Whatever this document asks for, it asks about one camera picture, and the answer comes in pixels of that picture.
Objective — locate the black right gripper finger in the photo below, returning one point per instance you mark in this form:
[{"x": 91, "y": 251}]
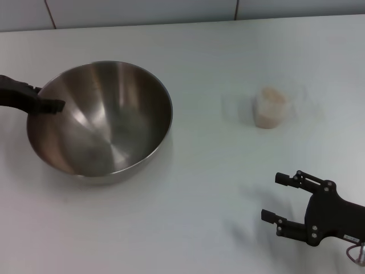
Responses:
[
  {"x": 289, "y": 228},
  {"x": 305, "y": 181}
]

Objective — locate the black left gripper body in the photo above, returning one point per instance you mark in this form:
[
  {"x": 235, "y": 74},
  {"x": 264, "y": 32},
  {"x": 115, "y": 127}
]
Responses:
[{"x": 8, "y": 97}]

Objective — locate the clear plastic cup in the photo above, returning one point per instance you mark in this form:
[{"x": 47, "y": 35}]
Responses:
[{"x": 280, "y": 85}]

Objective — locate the white rice grains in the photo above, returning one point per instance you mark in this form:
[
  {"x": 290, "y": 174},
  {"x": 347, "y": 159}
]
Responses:
[{"x": 269, "y": 108}]

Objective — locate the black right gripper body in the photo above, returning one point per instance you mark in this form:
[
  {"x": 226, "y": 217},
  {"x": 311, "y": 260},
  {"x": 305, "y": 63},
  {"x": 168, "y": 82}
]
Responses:
[{"x": 330, "y": 217}]

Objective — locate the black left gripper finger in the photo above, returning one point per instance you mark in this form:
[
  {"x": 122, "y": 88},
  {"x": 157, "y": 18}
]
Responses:
[
  {"x": 20, "y": 84},
  {"x": 45, "y": 107}
]

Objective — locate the stainless steel mixing bowl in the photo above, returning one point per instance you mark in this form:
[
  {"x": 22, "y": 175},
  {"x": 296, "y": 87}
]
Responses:
[{"x": 108, "y": 122}]

